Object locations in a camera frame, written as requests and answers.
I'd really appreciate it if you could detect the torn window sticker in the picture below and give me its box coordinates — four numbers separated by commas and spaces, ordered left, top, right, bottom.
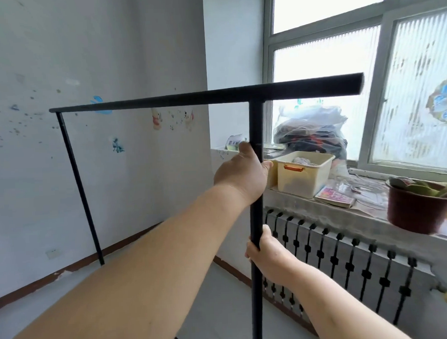
425, 75, 447, 127

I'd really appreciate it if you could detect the person's right hand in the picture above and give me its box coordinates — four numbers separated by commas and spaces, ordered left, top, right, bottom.
243, 223, 299, 285

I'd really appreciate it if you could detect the person's right forearm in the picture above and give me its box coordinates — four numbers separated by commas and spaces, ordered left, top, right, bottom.
282, 256, 415, 339

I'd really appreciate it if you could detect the person's left forearm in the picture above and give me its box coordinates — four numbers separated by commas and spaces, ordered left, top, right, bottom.
0, 181, 262, 339

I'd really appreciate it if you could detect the pink booklet in plastic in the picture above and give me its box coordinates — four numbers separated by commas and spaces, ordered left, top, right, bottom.
313, 184, 357, 210

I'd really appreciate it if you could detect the clear bag of clothes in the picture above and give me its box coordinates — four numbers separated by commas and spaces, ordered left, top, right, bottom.
271, 102, 351, 164

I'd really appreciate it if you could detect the black metal clothes rack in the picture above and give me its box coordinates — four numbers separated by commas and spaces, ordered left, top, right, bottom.
48, 72, 376, 339

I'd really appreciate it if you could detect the white framed window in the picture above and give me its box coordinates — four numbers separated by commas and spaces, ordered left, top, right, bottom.
260, 0, 447, 182

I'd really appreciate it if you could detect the rolled white booklet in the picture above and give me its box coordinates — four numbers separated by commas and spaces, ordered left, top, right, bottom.
224, 134, 248, 152

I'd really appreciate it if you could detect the white and black radiator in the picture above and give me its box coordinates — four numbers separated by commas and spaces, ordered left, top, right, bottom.
258, 200, 439, 333

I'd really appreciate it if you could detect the cream box with orange handle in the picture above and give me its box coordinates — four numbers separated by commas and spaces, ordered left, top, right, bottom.
276, 149, 338, 201

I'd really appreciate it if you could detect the maroon plant pot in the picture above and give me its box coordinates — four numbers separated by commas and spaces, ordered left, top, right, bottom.
385, 174, 447, 237

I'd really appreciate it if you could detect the person's left hand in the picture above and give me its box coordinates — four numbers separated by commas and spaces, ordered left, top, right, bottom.
212, 140, 276, 207

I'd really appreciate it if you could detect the cream plastic storage box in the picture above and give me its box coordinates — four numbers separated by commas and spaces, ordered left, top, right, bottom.
264, 159, 281, 190

